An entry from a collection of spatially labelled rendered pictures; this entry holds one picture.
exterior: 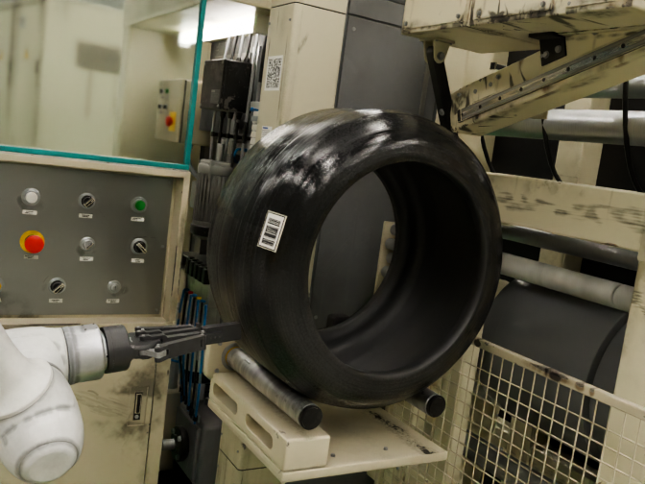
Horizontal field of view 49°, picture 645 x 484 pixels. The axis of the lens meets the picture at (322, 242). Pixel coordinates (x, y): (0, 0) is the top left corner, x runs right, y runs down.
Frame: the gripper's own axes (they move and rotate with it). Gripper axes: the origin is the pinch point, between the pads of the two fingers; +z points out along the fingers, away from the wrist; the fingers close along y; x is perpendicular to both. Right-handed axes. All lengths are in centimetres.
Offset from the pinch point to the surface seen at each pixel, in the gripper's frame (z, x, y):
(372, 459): 26.1, 25.6, -9.7
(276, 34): 27, -54, 33
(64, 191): -15, -19, 56
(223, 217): 3.1, -19.1, 6.5
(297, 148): 11.7, -32.0, -5.1
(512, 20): 53, -55, -10
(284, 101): 25, -40, 27
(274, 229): 5.1, -19.6, -10.5
